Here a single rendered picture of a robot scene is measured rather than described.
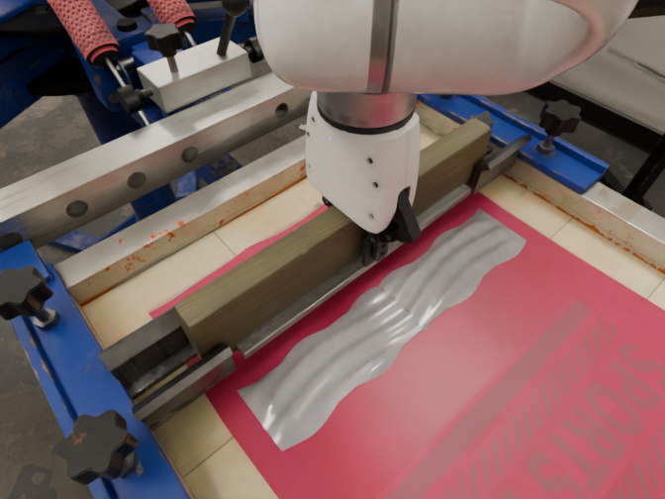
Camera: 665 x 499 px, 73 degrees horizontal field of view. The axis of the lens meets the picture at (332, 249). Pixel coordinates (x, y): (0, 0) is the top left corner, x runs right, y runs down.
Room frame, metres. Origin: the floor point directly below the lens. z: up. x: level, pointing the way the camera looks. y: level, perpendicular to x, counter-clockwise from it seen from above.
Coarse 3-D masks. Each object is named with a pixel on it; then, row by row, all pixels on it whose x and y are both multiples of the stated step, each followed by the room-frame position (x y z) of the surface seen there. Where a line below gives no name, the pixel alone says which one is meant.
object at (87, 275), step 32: (448, 128) 0.53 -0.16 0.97; (256, 160) 0.44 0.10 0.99; (288, 160) 0.44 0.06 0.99; (224, 192) 0.38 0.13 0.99; (256, 192) 0.40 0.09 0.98; (544, 192) 0.41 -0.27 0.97; (576, 192) 0.38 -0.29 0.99; (608, 192) 0.38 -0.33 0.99; (160, 224) 0.33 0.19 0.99; (192, 224) 0.34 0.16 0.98; (224, 224) 0.36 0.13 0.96; (608, 224) 0.35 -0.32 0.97; (640, 224) 0.33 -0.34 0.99; (96, 256) 0.29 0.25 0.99; (128, 256) 0.29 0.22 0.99; (160, 256) 0.31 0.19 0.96; (640, 256) 0.31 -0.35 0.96; (96, 288) 0.26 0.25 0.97
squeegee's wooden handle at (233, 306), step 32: (480, 128) 0.41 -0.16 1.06; (448, 160) 0.36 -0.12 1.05; (480, 160) 0.41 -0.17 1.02; (416, 192) 0.33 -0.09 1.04; (448, 192) 0.38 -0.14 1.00; (320, 224) 0.27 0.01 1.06; (352, 224) 0.27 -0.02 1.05; (256, 256) 0.23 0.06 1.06; (288, 256) 0.23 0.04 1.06; (320, 256) 0.25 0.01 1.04; (352, 256) 0.28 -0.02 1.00; (224, 288) 0.20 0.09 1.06; (256, 288) 0.20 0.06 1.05; (288, 288) 0.22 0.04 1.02; (192, 320) 0.17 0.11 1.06; (224, 320) 0.18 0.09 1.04; (256, 320) 0.20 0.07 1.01
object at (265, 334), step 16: (464, 192) 0.38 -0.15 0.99; (432, 208) 0.35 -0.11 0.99; (448, 208) 0.36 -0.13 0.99; (352, 272) 0.26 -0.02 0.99; (320, 288) 0.24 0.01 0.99; (336, 288) 0.24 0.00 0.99; (304, 304) 0.23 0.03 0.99; (320, 304) 0.23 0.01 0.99; (272, 320) 0.21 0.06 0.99; (288, 320) 0.21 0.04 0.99; (256, 336) 0.19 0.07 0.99; (272, 336) 0.19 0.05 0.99; (240, 352) 0.18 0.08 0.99
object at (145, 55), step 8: (144, 48) 0.62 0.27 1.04; (136, 56) 0.60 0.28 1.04; (144, 56) 0.60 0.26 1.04; (152, 56) 0.60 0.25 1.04; (160, 56) 0.60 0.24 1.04; (136, 64) 0.61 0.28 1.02; (144, 64) 0.58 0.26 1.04; (208, 96) 0.50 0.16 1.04; (192, 104) 0.49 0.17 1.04; (176, 112) 0.53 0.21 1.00
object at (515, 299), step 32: (448, 224) 0.36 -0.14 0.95; (512, 224) 0.36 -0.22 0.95; (416, 256) 0.31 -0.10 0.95; (544, 256) 0.31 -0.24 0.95; (576, 256) 0.31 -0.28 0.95; (480, 288) 0.27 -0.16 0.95; (512, 288) 0.27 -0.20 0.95; (544, 288) 0.27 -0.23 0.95; (576, 288) 0.27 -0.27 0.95; (608, 288) 0.27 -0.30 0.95; (448, 320) 0.23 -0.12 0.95; (480, 320) 0.23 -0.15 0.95; (512, 320) 0.23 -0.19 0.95; (544, 320) 0.23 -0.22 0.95; (608, 320) 0.23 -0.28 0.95; (640, 320) 0.23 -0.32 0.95; (480, 352) 0.19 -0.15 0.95; (512, 352) 0.19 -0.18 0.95
